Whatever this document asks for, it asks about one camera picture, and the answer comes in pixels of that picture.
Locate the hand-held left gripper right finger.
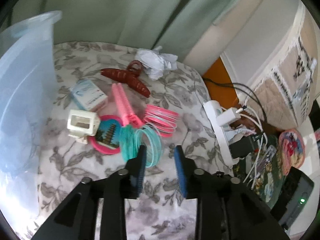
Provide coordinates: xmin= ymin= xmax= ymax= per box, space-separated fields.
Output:
xmin=174 ymin=145 xmax=290 ymax=240

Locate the pink round pocket mirror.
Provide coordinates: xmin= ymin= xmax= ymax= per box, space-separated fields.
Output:
xmin=86 ymin=115 xmax=125 ymax=155

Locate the white rounded cabinet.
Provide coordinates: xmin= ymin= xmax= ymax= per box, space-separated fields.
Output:
xmin=184 ymin=0 xmax=304 ymax=80

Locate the black power adapter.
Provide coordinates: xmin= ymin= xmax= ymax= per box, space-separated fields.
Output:
xmin=230 ymin=136 xmax=258 ymax=159

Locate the pink patterned card packet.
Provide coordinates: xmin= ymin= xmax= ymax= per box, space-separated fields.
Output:
xmin=259 ymin=146 xmax=277 ymax=172

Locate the white cable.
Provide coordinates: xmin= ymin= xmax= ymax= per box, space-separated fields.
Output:
xmin=235 ymin=86 xmax=270 ymax=188

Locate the beige quilted lace cover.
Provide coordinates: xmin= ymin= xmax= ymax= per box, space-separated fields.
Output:
xmin=252 ymin=2 xmax=318 ymax=125

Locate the brown hair claw clip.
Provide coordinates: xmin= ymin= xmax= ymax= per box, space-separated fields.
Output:
xmin=100 ymin=60 xmax=151 ymax=97

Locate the clear plastic storage bin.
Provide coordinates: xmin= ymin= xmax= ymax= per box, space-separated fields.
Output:
xmin=0 ymin=10 xmax=63 ymax=233

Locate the pink hair comb clip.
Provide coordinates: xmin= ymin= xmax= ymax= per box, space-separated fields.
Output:
xmin=111 ymin=83 xmax=144 ymax=128

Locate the crumpled white tissue paper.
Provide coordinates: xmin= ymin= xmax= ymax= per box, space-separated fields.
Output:
xmin=136 ymin=46 xmax=178 ymax=80

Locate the black device with green light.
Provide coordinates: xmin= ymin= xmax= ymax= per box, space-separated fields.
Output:
xmin=271 ymin=167 xmax=315 ymax=230

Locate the round pink cushion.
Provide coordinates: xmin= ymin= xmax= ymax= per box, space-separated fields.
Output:
xmin=278 ymin=129 xmax=306 ymax=176

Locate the dark floral mat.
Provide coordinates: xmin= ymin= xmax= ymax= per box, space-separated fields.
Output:
xmin=235 ymin=134 xmax=288 ymax=203

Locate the white power strip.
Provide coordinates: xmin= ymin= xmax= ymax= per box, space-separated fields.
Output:
xmin=203 ymin=100 xmax=240 ymax=167

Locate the small blue white box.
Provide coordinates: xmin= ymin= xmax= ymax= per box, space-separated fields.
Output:
xmin=69 ymin=78 xmax=108 ymax=112

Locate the grey floral blanket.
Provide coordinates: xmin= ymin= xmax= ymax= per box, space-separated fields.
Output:
xmin=37 ymin=41 xmax=234 ymax=240

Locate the white charger plug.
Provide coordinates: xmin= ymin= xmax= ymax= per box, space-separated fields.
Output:
xmin=216 ymin=107 xmax=242 ymax=127

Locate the cream square hair clip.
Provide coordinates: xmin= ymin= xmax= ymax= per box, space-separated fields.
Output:
xmin=67 ymin=109 xmax=101 ymax=144

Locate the teal plastic spring toy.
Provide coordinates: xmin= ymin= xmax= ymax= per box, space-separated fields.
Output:
xmin=119 ymin=124 xmax=163 ymax=168

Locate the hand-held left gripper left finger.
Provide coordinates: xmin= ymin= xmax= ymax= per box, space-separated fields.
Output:
xmin=31 ymin=145 xmax=147 ymax=240

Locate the green curtain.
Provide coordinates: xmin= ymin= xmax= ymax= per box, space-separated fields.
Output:
xmin=7 ymin=0 xmax=253 ymax=58

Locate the black cable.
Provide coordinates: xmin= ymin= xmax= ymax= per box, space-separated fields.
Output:
xmin=202 ymin=76 xmax=268 ymax=125

